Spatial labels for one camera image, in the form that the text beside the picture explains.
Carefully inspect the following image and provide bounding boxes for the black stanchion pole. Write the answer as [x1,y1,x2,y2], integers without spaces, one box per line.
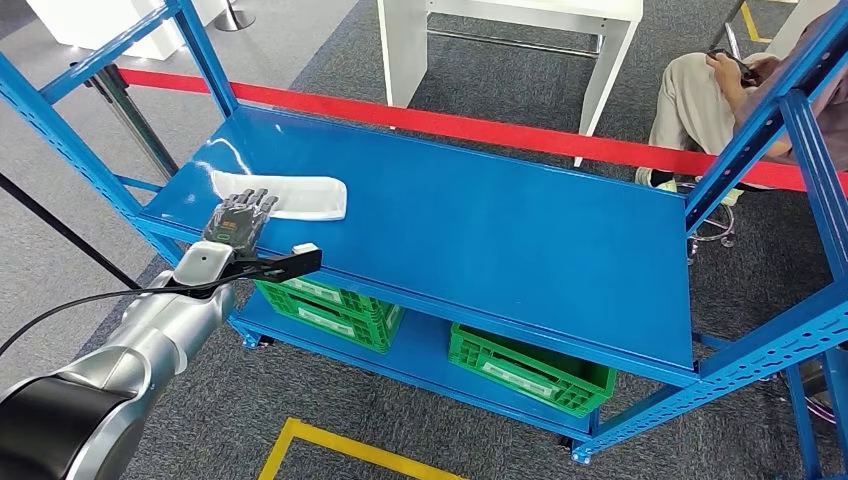
[0,173,144,291]

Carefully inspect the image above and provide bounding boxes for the blue metal shelf rack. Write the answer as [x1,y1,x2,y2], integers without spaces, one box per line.
[784,347,848,480]
[0,0,848,465]

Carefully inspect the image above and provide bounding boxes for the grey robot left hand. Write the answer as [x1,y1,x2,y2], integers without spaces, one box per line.
[201,188,280,258]

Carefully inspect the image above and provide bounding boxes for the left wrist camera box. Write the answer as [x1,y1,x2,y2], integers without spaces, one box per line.
[231,243,324,283]

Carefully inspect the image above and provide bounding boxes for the white plastic car part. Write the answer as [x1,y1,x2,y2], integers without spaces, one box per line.
[210,170,348,222]

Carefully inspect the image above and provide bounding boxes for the red barrier belt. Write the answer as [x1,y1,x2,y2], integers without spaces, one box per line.
[117,68,848,195]

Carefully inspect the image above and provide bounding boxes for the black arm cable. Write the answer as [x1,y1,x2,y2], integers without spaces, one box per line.
[0,264,280,359]

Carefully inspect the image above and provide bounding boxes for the black phone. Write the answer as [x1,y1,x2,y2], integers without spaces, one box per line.
[705,47,760,86]

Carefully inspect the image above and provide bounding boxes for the chrome stool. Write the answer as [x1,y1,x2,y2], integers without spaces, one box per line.
[688,184,737,250]

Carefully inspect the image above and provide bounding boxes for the white table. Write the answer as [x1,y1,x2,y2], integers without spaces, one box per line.
[376,0,644,168]

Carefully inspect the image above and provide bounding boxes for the person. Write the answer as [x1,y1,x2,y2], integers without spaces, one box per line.
[634,9,848,207]

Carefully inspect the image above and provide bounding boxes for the chrome stanchion post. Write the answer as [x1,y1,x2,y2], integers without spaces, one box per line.
[69,61,181,181]

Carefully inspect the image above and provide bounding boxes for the white pedestal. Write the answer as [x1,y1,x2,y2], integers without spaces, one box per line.
[25,0,227,61]

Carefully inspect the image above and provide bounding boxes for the chrome stanchion base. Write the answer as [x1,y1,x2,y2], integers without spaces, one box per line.
[211,0,256,32]

